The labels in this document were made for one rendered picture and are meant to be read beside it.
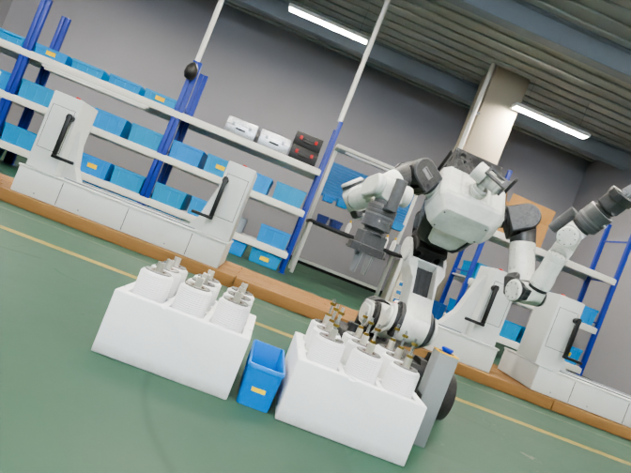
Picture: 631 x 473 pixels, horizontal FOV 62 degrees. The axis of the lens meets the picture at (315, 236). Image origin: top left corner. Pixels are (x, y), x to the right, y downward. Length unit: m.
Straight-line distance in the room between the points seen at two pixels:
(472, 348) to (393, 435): 2.44
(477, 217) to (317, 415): 0.90
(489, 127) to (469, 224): 6.60
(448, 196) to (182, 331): 1.01
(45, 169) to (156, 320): 2.59
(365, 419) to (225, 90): 9.10
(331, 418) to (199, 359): 0.40
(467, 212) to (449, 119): 8.82
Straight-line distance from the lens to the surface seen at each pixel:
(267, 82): 10.29
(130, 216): 3.70
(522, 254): 2.01
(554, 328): 4.26
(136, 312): 1.51
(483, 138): 8.45
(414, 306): 2.04
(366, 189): 1.55
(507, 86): 8.75
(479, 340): 4.04
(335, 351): 1.52
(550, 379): 4.26
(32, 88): 6.98
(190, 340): 1.49
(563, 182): 11.53
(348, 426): 1.55
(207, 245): 3.61
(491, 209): 1.96
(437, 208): 1.93
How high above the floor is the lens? 0.50
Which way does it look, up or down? 1 degrees up
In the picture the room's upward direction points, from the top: 22 degrees clockwise
